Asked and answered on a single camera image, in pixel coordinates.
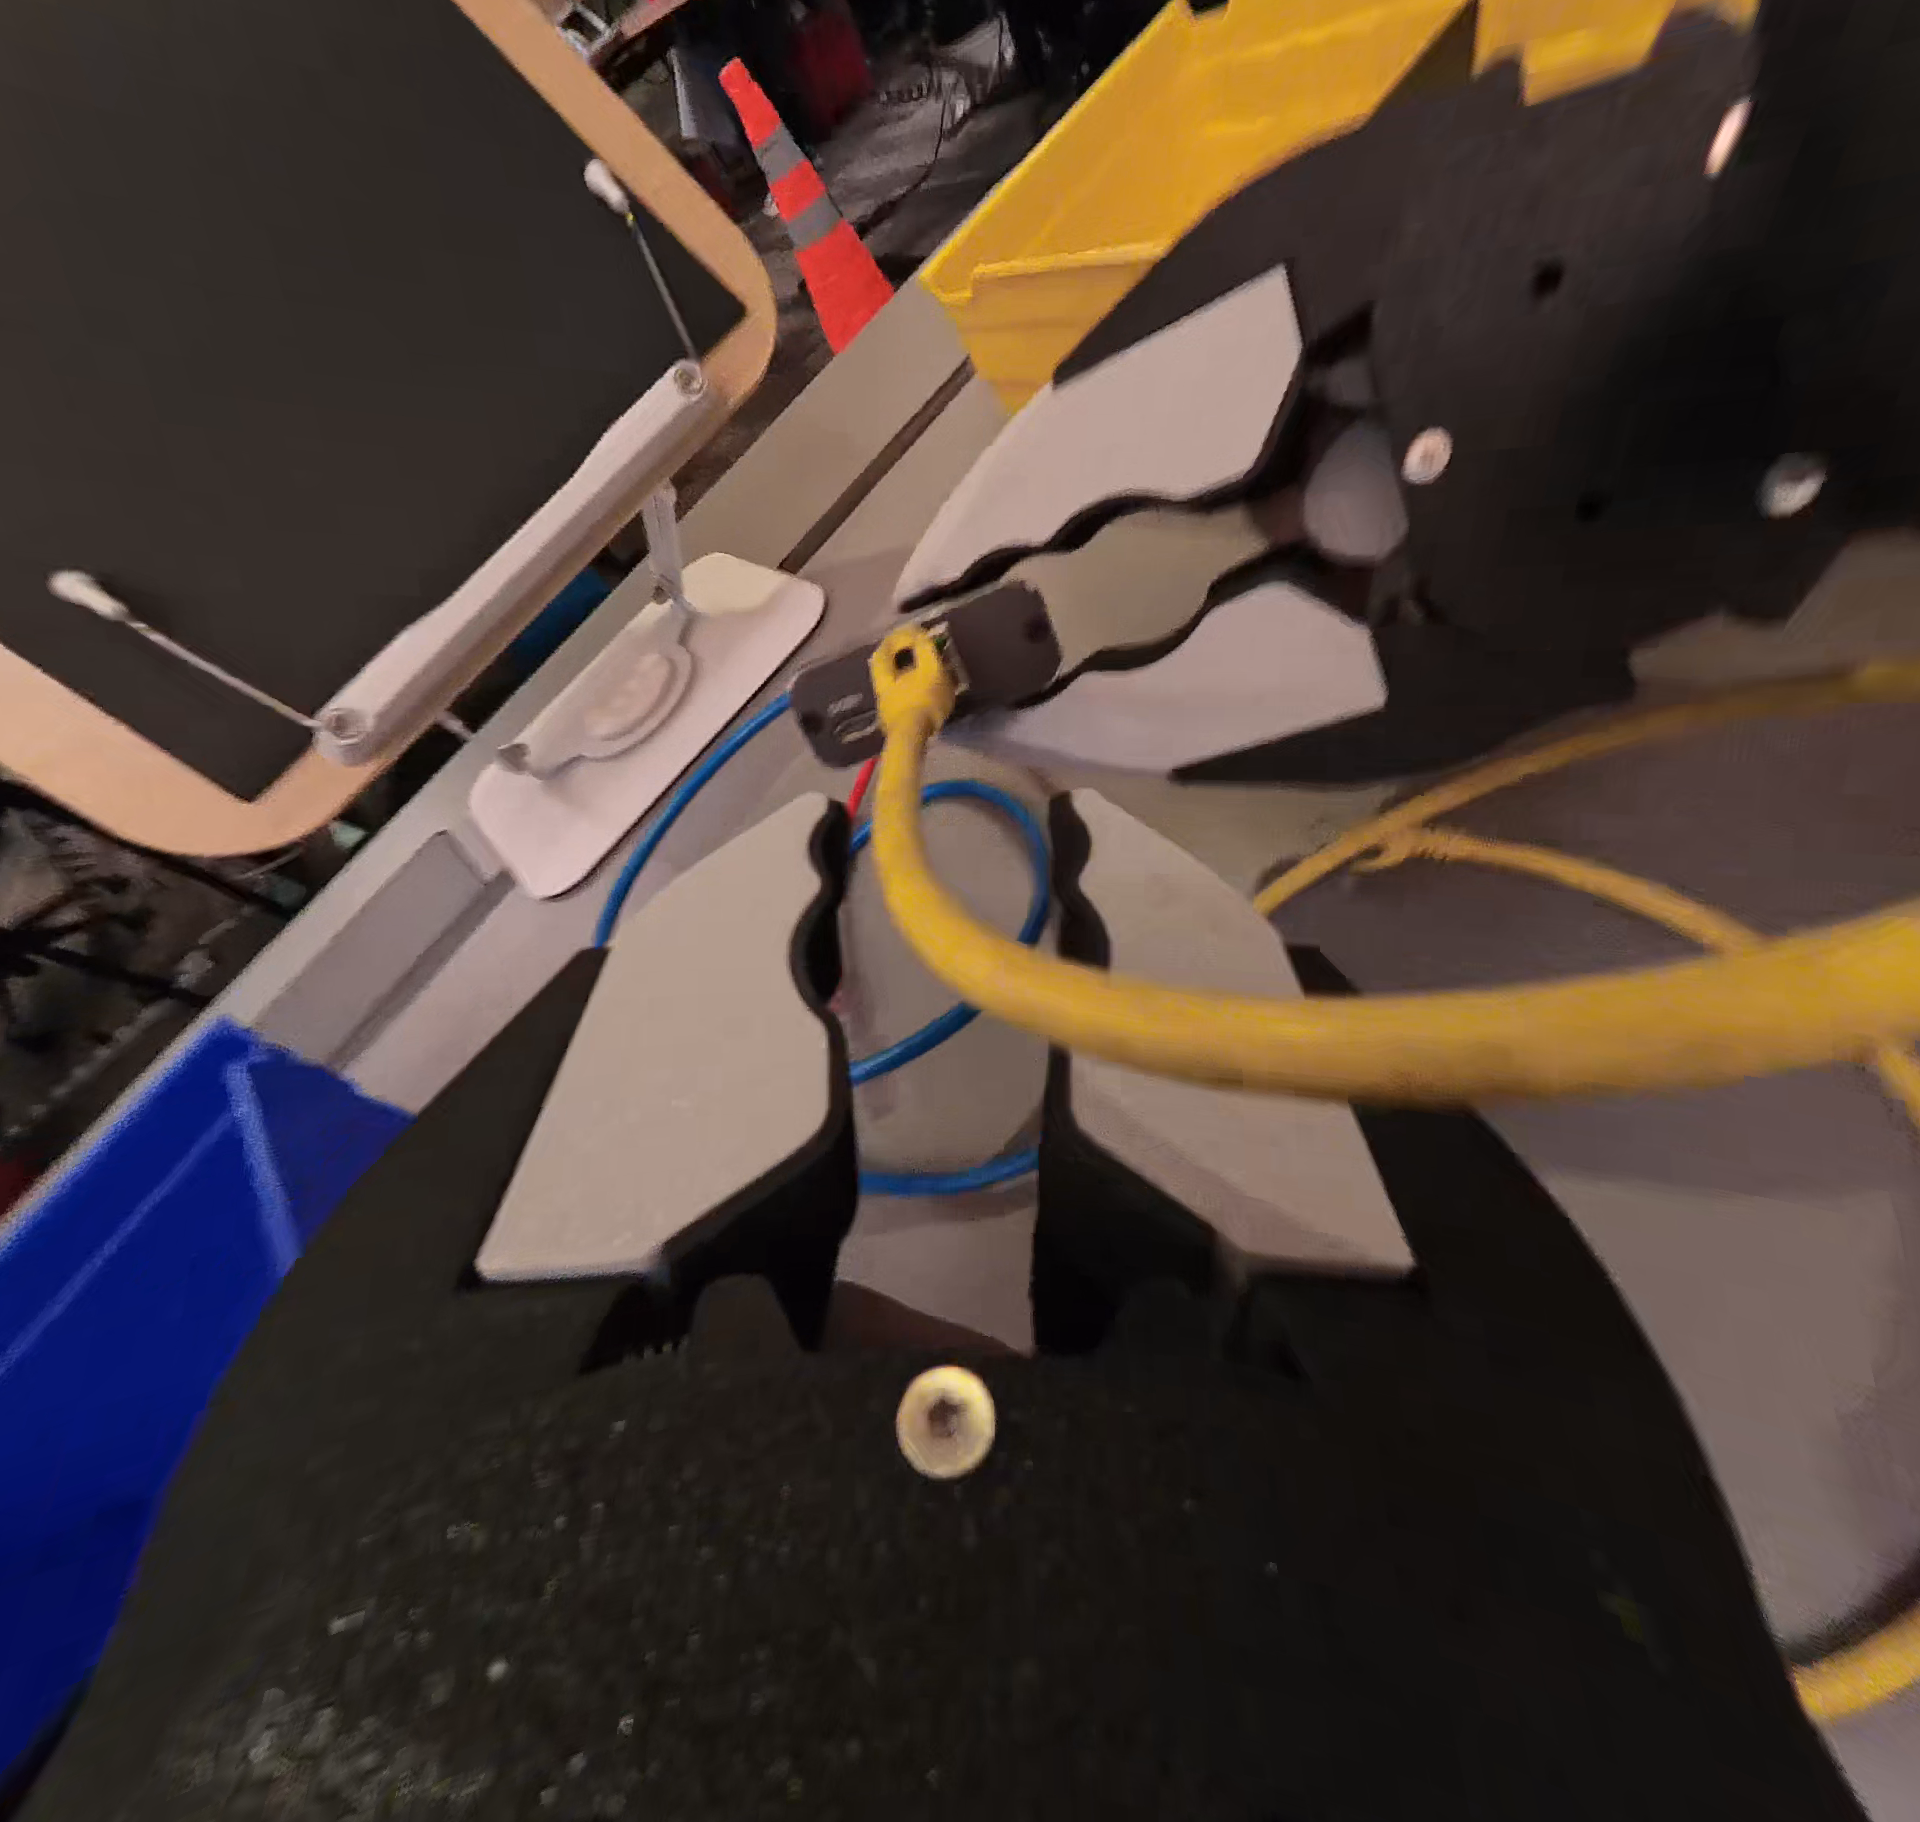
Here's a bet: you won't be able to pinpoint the orange traffic cone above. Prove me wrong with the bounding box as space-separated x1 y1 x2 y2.
717 57 900 355

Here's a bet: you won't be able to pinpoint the black ethernet adapter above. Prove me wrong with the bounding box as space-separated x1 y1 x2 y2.
786 580 1073 767

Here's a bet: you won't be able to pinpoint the blue plastic bin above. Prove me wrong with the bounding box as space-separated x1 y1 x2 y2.
0 1019 413 1778

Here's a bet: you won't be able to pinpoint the yellow ethernet cable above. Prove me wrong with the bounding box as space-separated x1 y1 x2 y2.
867 622 1920 1727

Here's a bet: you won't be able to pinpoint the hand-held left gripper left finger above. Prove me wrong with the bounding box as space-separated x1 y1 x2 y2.
472 794 859 1354

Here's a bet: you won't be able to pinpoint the yellow plastic bin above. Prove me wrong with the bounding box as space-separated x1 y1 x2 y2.
918 0 1779 414

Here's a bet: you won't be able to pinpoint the white stand base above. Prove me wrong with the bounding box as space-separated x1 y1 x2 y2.
468 485 830 902

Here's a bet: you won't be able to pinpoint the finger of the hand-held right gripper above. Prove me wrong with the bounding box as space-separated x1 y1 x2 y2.
960 562 1392 781
892 265 1307 619

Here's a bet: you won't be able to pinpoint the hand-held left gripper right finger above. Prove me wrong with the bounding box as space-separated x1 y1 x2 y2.
1035 787 1419 1354

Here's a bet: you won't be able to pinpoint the black board with wooden frame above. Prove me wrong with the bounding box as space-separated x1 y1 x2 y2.
0 0 783 862

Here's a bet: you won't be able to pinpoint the blue ethernet cable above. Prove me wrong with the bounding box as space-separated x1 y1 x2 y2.
592 690 1051 1202

